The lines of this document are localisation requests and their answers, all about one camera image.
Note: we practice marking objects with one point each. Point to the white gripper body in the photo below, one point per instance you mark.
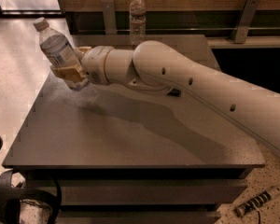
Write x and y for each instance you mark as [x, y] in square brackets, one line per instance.
[94, 64]

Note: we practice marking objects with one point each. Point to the blue label plastic water bottle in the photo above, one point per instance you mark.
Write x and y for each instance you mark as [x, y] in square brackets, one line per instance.
[58, 50]

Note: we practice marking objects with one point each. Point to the black robot base hoop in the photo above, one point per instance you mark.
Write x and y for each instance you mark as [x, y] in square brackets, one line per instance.
[11, 197]

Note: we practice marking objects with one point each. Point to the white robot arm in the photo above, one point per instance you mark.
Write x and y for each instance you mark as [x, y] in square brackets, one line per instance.
[155, 68]

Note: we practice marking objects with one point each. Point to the clear upright water bottle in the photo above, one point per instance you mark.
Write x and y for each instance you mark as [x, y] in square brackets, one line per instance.
[137, 22]

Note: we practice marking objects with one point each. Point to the white power strip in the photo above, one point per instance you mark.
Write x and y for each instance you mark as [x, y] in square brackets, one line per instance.
[257, 202]

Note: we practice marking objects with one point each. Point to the left metal bracket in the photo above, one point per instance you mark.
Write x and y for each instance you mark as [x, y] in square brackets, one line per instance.
[109, 15]

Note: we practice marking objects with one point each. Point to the metal bracket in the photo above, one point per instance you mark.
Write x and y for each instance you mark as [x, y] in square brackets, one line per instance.
[109, 15]
[240, 33]

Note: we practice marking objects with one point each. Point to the right metal bracket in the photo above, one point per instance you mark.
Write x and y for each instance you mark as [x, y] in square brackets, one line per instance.
[240, 33]

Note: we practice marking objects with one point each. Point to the wooden wall shelf ledge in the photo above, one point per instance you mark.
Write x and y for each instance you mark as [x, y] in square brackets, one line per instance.
[252, 42]

